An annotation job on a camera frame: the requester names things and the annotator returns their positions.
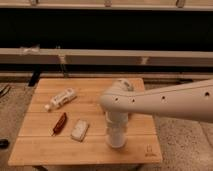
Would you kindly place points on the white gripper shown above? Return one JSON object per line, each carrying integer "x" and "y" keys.
{"x": 117, "y": 120}

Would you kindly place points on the brown chocolate bar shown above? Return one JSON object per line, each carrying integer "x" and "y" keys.
{"x": 60, "y": 124}

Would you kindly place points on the white plastic bottle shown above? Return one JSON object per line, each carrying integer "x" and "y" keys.
{"x": 60, "y": 99}

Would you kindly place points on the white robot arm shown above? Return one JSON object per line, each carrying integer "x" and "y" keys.
{"x": 191, "y": 101}

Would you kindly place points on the white rectangular sponge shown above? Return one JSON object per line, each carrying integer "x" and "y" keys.
{"x": 79, "y": 130}

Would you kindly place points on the black object on floor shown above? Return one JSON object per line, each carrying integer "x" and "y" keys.
{"x": 4, "y": 143}

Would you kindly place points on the wooden table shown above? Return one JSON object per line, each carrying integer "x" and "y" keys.
{"x": 36, "y": 144}

